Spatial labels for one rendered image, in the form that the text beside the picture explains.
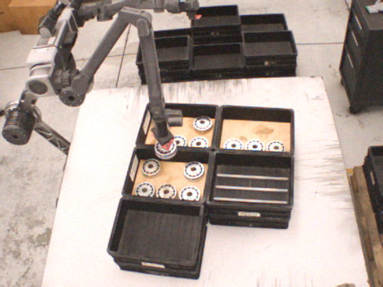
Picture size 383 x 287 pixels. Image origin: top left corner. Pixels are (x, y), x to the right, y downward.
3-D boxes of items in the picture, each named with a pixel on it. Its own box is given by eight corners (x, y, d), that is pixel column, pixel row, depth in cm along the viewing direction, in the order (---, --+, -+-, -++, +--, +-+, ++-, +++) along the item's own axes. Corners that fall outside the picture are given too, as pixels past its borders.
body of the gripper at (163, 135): (163, 124, 192) (160, 114, 186) (174, 139, 186) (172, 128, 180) (150, 131, 190) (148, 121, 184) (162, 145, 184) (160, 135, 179)
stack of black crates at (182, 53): (146, 104, 338) (135, 63, 302) (149, 79, 356) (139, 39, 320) (195, 101, 334) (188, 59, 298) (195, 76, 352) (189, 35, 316)
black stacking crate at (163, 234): (113, 262, 186) (106, 253, 177) (126, 208, 203) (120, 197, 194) (197, 273, 179) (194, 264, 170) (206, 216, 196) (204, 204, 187)
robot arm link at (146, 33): (138, 13, 159) (133, 20, 150) (152, 11, 159) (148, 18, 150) (154, 106, 183) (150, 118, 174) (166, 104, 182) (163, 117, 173)
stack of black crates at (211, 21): (195, 67, 358) (190, 27, 323) (196, 46, 376) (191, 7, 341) (242, 65, 354) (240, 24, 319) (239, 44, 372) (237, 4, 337)
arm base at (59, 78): (61, 83, 179) (52, 63, 170) (77, 80, 178) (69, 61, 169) (56, 96, 174) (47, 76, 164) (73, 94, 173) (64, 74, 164)
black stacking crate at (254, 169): (207, 215, 196) (205, 203, 187) (215, 164, 214) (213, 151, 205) (290, 220, 189) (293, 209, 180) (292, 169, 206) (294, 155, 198)
